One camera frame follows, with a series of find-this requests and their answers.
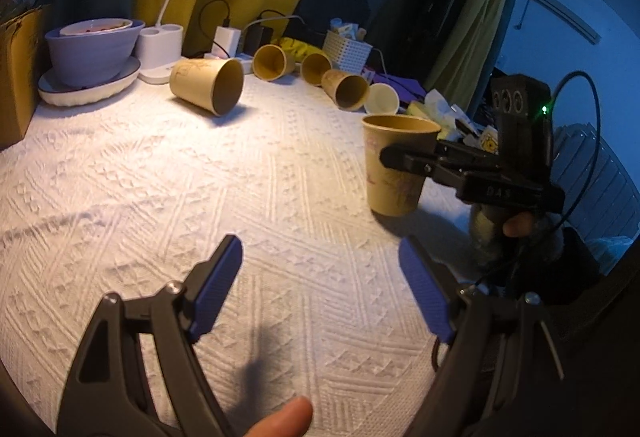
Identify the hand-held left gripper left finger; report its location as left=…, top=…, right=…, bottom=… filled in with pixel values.
left=56, top=234, right=245, bottom=437

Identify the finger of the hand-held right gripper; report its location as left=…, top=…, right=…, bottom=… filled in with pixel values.
left=379, top=142, right=471, bottom=189
left=435, top=138, right=502, bottom=165

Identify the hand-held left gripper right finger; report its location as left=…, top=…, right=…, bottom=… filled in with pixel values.
left=398, top=236, right=567, bottom=437

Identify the printed yellow paper cup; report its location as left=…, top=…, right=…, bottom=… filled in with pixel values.
left=361, top=114, right=442, bottom=217

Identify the person's right forearm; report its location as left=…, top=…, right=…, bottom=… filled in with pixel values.
left=515, top=214, right=608, bottom=308

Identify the pale paper cup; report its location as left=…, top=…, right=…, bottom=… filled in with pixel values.
left=363, top=82, right=400, bottom=115

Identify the large yellow paper cup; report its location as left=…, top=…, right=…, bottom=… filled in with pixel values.
left=169, top=58, right=245, bottom=117

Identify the person's right hand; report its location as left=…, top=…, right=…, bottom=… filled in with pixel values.
left=502, top=212, right=537, bottom=240

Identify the person's left hand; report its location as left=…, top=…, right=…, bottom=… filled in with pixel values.
left=235, top=396, right=314, bottom=437

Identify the pile of snack wrappers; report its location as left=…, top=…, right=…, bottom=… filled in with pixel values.
left=406, top=88, right=501, bottom=153

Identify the purple cloth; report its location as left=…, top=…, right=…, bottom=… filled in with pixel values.
left=361, top=64, right=433, bottom=104

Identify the white radiator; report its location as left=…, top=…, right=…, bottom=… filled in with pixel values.
left=550, top=123, right=640, bottom=248

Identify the white textured tablecloth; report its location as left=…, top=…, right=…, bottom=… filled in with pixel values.
left=0, top=62, right=501, bottom=437

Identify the white woven basket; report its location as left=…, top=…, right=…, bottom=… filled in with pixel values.
left=322, top=30, right=375, bottom=72

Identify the white air conditioner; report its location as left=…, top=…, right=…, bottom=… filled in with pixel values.
left=525, top=0, right=601, bottom=44

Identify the yellow soft object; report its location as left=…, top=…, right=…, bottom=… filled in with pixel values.
left=272, top=36, right=327, bottom=62

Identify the black chair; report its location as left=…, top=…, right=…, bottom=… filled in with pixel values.
left=295, top=0, right=372, bottom=44

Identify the black power adapter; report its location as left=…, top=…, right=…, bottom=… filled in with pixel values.
left=244, top=26, right=274, bottom=54

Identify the white charger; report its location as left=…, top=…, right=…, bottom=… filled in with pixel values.
left=212, top=26, right=243, bottom=58

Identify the white plate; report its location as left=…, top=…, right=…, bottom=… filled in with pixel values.
left=38, top=56, right=142, bottom=107

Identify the white desk lamp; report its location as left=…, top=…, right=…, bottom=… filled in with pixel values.
left=135, top=0, right=202, bottom=85

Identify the purple bowl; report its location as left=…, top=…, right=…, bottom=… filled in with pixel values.
left=44, top=20, right=146, bottom=88

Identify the small dish with food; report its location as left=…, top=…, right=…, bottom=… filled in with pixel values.
left=59, top=18, right=134, bottom=37

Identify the cardboard box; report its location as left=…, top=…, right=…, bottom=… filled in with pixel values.
left=0, top=4, right=52, bottom=150

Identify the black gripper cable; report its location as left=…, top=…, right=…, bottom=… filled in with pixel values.
left=475, top=70, right=604, bottom=293

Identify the black charger cable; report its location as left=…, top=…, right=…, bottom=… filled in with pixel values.
left=198, top=0, right=233, bottom=55

